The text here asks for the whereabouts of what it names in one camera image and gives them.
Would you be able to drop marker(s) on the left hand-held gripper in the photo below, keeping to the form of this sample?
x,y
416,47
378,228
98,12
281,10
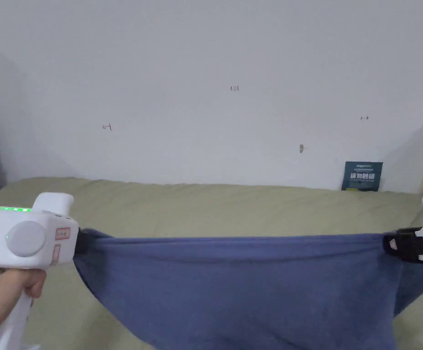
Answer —
x,y
25,238

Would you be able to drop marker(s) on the dark blue shirt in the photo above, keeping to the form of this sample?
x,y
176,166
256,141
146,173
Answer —
x,y
240,291

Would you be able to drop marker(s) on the person's left hand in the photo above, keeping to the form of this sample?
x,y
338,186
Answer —
x,y
3,288

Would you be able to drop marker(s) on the dark teal printed card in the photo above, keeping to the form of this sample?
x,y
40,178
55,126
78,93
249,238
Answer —
x,y
361,177

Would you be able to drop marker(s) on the bed with pale green sheet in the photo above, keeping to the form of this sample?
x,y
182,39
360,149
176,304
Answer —
x,y
211,211

